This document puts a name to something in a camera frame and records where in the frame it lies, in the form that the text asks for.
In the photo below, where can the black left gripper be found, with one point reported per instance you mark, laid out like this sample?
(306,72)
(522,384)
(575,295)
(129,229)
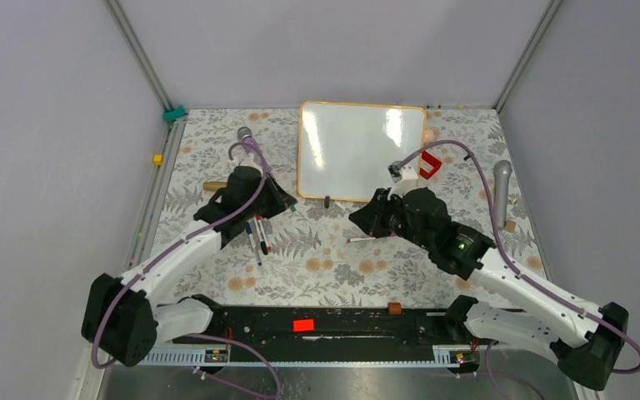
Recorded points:
(280,199)

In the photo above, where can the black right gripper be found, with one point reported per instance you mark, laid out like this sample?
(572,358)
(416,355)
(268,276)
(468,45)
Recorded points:
(371,217)

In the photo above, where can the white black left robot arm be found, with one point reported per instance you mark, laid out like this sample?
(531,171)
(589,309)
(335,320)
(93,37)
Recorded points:
(126,317)

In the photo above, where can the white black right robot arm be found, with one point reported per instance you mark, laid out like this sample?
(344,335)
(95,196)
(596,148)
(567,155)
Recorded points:
(580,337)

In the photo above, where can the pink capped whiteboard marker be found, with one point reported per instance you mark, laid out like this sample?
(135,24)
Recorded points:
(364,239)

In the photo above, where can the yellow framed whiteboard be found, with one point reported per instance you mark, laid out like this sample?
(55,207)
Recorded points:
(344,149)

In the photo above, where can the blue capped marker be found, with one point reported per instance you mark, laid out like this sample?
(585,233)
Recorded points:
(253,244)

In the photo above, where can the red capped marker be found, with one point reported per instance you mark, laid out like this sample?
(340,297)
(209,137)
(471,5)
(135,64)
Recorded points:
(265,248)

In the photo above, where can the golden brown microphone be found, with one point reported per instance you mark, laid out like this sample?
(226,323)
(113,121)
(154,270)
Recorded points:
(213,186)

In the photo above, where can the purple glitter microphone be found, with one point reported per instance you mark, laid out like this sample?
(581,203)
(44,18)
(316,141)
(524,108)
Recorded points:
(244,133)

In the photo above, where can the floral patterned table mat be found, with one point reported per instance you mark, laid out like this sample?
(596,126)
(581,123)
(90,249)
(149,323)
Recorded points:
(310,263)

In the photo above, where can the pink peach cylinder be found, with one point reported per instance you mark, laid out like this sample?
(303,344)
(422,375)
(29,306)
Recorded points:
(429,135)

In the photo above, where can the small tan wooden cube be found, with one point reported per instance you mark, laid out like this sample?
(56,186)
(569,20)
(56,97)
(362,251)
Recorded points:
(510,226)

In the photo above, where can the silver grey microphone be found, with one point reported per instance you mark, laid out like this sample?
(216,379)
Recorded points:
(502,172)

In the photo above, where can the small brown wooden block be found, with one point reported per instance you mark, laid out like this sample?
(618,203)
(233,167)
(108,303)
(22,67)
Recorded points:
(394,308)

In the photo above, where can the small yellow cube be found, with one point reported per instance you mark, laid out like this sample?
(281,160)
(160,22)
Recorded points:
(157,160)

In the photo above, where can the red tape label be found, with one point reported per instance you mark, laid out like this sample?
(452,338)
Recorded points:
(303,325)

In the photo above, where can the teal corner clip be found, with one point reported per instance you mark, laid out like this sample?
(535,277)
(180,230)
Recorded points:
(174,114)

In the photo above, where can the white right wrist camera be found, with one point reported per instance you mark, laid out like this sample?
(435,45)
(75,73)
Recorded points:
(405,179)

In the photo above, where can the red plastic frame box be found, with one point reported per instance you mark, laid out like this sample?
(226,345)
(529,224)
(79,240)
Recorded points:
(429,165)

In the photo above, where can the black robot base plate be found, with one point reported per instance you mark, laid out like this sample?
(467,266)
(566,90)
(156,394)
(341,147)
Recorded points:
(258,328)

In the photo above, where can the grey slotted cable duct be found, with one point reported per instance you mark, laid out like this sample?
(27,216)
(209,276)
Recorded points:
(321,356)

